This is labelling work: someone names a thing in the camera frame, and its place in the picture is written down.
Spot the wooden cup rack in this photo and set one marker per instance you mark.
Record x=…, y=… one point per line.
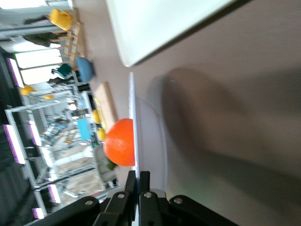
x=74, y=44

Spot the beige bear print tray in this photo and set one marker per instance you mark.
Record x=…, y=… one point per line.
x=152, y=26

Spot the wooden cutting board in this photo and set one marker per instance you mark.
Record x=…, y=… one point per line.
x=107, y=101

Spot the orange fruit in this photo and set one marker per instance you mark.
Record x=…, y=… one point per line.
x=120, y=143

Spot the blue bowl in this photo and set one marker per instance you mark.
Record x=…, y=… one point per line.
x=84, y=69

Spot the yellow cup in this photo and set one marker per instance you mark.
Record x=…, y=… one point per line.
x=61, y=20

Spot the ceiling light panel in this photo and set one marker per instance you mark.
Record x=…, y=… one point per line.
x=14, y=143
x=34, y=133
x=38, y=213
x=54, y=193

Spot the cyan box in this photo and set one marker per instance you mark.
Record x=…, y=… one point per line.
x=84, y=129

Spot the white round plate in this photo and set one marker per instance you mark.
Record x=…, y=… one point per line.
x=150, y=146

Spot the green lime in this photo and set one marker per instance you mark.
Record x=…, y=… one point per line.
x=111, y=165

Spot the yellow lemon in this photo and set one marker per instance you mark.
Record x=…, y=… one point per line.
x=101, y=134

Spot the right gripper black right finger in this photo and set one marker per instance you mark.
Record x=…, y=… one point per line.
x=150, y=209

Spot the teal chair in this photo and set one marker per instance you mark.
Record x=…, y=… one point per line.
x=63, y=70

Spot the aluminium frame cell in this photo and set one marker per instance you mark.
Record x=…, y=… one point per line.
x=9, y=117

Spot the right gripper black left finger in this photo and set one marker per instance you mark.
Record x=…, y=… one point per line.
x=117, y=209

